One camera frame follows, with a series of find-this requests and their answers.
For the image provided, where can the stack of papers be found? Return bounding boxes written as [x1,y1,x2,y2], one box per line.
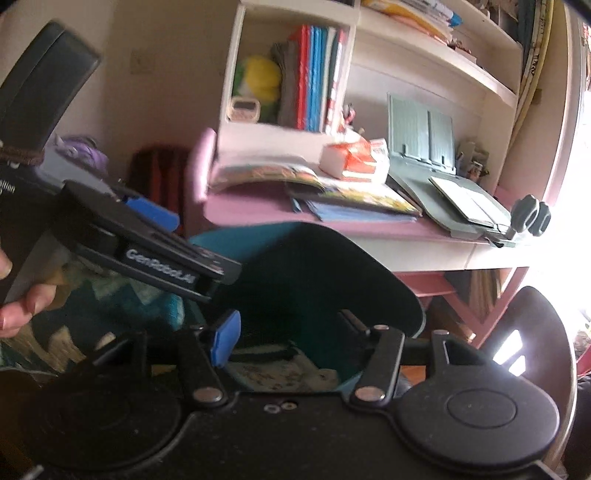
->
[362,0,463,43]

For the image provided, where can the pink desk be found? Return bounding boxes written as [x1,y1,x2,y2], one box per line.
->
[185,127,539,344]

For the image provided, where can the yellow green plush toy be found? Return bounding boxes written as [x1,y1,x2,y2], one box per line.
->
[232,55,283,106]

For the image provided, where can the white and red book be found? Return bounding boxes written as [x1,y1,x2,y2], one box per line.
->
[325,28,350,136]

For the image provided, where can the brown hair tie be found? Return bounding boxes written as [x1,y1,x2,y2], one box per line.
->
[0,145,45,168]

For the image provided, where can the blue folder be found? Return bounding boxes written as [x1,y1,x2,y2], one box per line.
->
[291,196,419,225]

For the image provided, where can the grey green book stand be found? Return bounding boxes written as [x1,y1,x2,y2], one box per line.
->
[385,92,553,248]

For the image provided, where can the person's left hand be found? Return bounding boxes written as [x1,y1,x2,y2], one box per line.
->
[0,249,58,340]

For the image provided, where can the white desk shelf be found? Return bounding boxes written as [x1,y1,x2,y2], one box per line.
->
[217,0,527,139]

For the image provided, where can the orange and white tissue box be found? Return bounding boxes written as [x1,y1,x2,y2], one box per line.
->
[321,137,391,184]

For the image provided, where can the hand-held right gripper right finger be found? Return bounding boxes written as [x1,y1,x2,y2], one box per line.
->
[338,310,485,411]

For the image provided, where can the blue book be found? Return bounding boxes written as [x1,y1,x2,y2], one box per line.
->
[309,25,332,133]

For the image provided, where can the red file holder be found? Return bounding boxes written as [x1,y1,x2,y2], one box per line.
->
[129,145,193,232]

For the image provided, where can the open picture book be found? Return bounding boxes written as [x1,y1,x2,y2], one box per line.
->
[210,154,423,217]

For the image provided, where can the purple cloth item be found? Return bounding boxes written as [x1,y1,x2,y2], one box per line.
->
[54,134,110,175]

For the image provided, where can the colourful patterned blanket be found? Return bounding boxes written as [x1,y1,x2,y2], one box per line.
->
[0,261,191,372]

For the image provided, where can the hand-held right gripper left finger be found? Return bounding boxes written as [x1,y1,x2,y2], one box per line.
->
[95,310,242,408]

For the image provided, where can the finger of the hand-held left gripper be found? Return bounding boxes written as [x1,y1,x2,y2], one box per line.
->
[113,185,182,234]

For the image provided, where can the dark wooden chair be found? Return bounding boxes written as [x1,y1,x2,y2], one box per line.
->
[480,286,581,480]

